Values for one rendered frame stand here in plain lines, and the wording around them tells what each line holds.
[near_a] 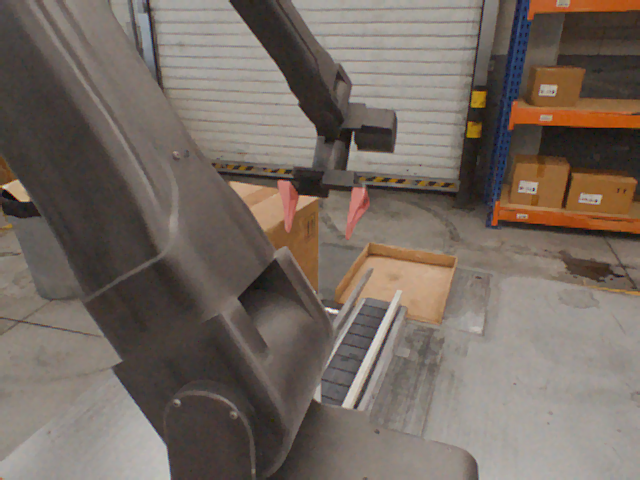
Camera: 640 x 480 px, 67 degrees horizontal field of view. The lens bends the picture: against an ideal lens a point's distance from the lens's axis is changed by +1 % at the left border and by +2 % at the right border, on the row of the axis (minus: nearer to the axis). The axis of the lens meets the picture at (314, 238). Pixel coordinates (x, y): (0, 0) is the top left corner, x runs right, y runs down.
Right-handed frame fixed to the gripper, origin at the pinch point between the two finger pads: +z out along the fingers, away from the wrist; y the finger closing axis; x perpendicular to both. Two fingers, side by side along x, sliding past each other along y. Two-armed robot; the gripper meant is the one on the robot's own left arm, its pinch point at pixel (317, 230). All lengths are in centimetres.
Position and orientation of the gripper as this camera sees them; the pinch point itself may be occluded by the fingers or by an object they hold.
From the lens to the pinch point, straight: 75.4
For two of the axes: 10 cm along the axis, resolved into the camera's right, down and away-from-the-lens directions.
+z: -1.8, 9.6, -2.3
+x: 1.9, 2.6, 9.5
